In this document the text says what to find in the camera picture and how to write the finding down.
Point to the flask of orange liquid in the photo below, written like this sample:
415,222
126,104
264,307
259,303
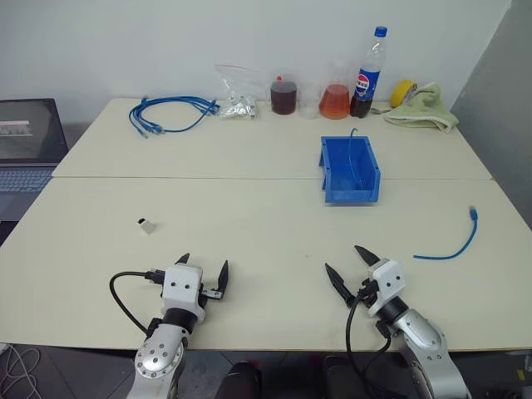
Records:
334,101

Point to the clear zip bag of connectors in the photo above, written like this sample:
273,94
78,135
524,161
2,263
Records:
239,108

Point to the grey laptop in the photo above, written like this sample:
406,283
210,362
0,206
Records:
25,137

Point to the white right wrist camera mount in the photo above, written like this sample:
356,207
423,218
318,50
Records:
388,278

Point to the light green towel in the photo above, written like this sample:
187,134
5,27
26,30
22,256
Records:
424,110

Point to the Pepsi cola bottle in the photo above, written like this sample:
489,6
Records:
367,83

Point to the dark rounded shape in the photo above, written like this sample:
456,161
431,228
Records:
241,382

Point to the clear plastic cup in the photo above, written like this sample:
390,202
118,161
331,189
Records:
309,106

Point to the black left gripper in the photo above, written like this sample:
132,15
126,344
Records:
212,295

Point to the blue plastic storage bin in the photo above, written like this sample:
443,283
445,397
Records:
332,183

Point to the yellow tape roll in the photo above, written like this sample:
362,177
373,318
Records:
401,93

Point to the jar of dark red liquid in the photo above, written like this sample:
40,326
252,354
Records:
284,99

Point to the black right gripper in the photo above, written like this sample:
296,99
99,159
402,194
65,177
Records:
367,291

